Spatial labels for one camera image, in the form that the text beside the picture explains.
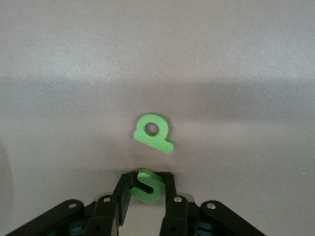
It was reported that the green letter p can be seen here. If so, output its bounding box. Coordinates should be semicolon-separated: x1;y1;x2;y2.
132;112;174;153

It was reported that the brown table cover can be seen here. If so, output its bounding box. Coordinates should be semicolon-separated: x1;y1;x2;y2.
0;0;315;236

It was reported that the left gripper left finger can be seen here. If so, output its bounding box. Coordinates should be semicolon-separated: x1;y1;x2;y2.
4;173;131;236

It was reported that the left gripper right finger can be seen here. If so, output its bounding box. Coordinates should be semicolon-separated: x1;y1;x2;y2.
159;172;266;236

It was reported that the green letter u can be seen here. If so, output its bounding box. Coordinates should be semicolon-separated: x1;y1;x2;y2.
129;168;166;204

